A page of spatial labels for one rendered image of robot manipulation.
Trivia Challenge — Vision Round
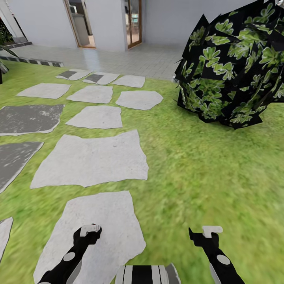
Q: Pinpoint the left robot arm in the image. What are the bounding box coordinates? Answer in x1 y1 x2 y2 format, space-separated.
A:
39 224 101 284

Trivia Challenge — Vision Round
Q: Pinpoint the robot trunk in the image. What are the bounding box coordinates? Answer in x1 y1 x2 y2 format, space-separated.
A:
115 265 169 284

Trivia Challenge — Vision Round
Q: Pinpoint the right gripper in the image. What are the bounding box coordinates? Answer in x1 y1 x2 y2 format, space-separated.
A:
189 228 219 253

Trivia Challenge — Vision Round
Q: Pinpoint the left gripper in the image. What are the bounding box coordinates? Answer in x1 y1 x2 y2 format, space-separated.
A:
74 228 101 248

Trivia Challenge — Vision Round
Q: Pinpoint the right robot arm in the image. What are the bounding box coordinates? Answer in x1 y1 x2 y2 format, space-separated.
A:
189 225 245 284

